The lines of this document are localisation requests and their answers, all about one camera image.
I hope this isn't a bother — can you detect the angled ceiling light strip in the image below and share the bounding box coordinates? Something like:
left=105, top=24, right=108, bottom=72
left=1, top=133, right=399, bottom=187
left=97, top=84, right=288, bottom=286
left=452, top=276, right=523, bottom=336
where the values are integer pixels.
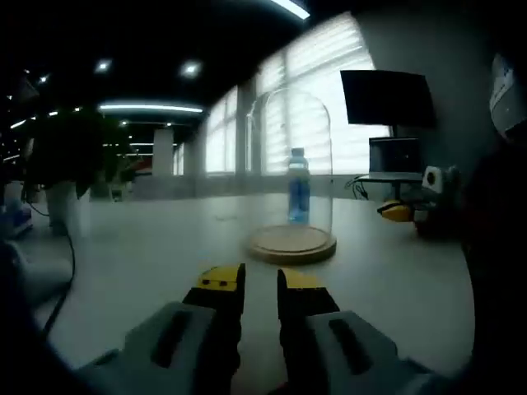
left=267, top=0, right=312, bottom=20

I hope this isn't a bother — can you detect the black monitor screen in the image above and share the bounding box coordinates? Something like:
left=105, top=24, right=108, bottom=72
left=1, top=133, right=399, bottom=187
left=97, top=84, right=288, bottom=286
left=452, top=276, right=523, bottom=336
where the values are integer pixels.
left=340, top=69, right=437, bottom=129

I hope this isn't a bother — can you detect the laptop stand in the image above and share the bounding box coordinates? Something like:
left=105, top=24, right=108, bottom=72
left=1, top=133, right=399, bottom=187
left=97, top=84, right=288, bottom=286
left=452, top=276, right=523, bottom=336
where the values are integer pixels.
left=356, top=174, right=425, bottom=202

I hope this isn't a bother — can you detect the black cables bundle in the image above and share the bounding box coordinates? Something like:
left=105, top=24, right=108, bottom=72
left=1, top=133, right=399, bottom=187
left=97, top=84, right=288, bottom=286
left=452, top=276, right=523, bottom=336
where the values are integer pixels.
left=344, top=175, right=371, bottom=202

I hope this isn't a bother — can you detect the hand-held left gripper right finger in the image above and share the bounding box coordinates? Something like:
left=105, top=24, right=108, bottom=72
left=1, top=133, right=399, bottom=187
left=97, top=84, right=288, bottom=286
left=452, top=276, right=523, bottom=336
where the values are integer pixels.
left=276, top=267, right=452, bottom=395

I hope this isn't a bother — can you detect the red object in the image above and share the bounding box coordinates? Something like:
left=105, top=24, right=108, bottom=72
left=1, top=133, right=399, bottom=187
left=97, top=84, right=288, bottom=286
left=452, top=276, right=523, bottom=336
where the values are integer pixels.
left=131, top=158, right=155, bottom=176

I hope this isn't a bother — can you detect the blue drink bottle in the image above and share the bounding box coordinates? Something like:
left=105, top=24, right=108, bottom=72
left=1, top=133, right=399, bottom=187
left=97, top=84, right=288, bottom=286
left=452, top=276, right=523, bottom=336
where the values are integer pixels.
left=287, top=147, right=310, bottom=225

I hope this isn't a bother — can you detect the black floor cable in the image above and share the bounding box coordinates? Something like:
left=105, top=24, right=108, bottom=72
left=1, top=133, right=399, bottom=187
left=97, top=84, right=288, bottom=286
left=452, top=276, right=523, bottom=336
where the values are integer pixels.
left=24, top=193, right=78, bottom=335

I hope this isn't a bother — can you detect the window with white blinds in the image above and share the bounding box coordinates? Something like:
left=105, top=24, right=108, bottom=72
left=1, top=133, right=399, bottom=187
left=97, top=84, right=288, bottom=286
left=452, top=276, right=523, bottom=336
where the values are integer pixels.
left=203, top=12, right=391, bottom=177

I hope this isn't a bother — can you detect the blue object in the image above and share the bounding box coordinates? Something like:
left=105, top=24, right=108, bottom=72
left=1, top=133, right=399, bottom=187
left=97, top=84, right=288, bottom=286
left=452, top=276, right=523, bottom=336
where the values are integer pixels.
left=0, top=196, right=34, bottom=240

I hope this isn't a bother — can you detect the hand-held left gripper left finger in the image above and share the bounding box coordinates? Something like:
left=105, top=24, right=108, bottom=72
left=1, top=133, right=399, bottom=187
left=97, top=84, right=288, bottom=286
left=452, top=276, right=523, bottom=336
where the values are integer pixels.
left=77, top=263, right=247, bottom=395

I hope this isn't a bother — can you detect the dark laptop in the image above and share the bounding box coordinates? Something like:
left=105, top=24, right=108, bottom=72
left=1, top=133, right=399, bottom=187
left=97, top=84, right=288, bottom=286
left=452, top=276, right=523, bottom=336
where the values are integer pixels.
left=368, top=137, right=423, bottom=180

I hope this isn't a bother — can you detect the white pillar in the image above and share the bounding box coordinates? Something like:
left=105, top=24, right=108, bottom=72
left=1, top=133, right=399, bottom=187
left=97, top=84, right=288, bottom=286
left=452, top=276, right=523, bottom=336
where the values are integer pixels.
left=152, top=129, right=179, bottom=176

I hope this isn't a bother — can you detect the long ceiling light strip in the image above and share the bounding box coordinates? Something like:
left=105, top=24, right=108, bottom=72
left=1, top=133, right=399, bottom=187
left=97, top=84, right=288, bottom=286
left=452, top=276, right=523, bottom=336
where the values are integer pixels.
left=98, top=102, right=204, bottom=115

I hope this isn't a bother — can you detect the grey rounded object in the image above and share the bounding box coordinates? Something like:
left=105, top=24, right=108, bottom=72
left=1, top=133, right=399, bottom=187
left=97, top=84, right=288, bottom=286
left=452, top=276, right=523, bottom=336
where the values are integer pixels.
left=0, top=240, right=73, bottom=314

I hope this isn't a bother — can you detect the round wooden cover base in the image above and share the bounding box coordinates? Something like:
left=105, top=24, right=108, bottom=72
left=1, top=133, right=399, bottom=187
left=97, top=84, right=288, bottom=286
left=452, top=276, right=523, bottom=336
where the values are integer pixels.
left=249, top=224, right=338, bottom=265

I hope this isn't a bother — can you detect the clear glass dome cover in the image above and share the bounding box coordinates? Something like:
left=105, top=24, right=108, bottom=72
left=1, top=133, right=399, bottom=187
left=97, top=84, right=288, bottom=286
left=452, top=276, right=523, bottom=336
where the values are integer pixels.
left=245, top=88, right=335, bottom=250

